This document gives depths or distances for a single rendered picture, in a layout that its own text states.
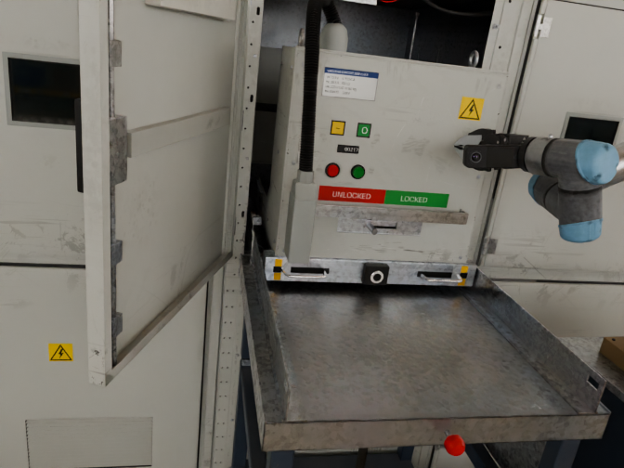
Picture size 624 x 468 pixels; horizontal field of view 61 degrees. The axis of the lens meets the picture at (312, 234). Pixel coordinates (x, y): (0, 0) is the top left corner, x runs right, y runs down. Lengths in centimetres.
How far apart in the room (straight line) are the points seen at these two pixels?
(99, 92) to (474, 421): 77
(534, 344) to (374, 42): 139
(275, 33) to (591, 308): 146
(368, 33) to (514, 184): 92
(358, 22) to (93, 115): 154
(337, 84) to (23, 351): 107
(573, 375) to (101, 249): 86
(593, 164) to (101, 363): 89
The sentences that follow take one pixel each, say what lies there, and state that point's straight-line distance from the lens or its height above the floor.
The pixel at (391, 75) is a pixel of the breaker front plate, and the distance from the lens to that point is 122.
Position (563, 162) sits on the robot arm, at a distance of 108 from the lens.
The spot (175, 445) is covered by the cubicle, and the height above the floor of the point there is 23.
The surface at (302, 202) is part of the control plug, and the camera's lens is 111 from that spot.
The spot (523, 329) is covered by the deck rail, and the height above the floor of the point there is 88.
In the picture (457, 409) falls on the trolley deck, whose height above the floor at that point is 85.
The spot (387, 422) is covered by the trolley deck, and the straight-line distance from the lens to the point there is 93.
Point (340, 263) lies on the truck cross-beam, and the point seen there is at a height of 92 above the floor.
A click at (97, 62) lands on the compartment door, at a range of 79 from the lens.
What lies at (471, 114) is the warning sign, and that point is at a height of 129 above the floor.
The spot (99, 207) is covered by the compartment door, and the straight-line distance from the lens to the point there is 83.
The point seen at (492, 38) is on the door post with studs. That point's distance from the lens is 153.
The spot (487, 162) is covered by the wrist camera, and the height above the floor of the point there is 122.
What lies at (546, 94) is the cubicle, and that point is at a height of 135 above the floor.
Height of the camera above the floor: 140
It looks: 19 degrees down
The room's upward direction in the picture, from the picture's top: 7 degrees clockwise
